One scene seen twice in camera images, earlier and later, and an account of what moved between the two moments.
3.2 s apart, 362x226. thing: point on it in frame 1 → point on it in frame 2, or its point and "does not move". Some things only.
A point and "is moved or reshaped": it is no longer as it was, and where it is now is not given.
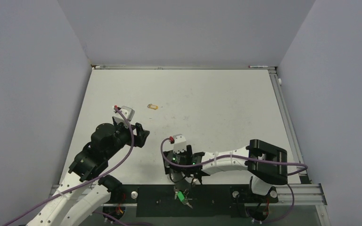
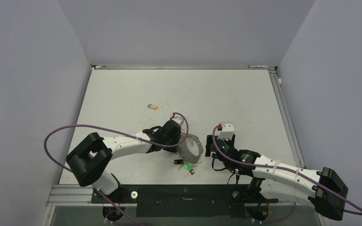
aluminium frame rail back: [176, 67] does not move
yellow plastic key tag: [152, 106] does not move
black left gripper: [141, 133] → [172, 149]
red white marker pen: [257, 66] does not move
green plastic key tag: [181, 196] is moved or reshaped
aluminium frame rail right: [290, 127] does not move
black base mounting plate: [187, 200] does not move
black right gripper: [169, 170] → [209, 151]
